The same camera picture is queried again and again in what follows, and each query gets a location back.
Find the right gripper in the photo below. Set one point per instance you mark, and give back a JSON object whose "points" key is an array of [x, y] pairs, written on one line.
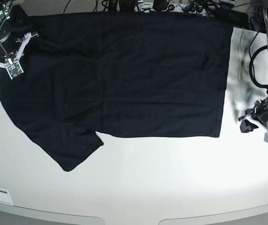
{"points": [[11, 42]]}

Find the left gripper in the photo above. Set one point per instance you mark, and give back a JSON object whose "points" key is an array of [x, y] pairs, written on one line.
{"points": [[258, 113]]}

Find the black T-shirt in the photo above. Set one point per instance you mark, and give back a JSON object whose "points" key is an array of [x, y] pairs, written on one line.
{"points": [[128, 75]]}

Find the white power strip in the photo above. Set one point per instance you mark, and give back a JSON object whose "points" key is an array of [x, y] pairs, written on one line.
{"points": [[172, 7]]}

